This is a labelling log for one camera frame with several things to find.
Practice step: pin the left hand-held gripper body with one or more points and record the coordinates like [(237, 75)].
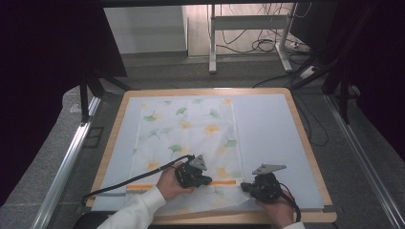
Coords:
[(189, 173)]

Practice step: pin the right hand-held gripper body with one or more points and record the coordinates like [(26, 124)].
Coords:
[(269, 186)]

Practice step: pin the white leaf print cloth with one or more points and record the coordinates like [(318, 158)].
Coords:
[(191, 133)]

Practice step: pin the person's left hand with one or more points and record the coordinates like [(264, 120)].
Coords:
[(170, 186)]

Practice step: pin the person's right hand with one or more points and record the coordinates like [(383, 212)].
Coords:
[(280, 211)]

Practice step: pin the pale grey table mat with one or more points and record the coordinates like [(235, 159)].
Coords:
[(270, 127)]

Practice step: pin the black metal stand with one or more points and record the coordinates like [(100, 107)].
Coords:
[(344, 95), (84, 98)]

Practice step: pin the white power strip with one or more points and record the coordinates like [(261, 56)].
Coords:
[(308, 72)]

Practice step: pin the white cabinet panel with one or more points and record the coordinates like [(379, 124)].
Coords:
[(144, 28)]

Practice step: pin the dark curtain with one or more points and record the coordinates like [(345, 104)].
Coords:
[(382, 63), (41, 79)]

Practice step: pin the aluminium rail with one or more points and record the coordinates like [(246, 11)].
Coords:
[(363, 159), (67, 162)]

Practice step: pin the white metal desk frame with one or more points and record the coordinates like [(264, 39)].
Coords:
[(248, 22)]

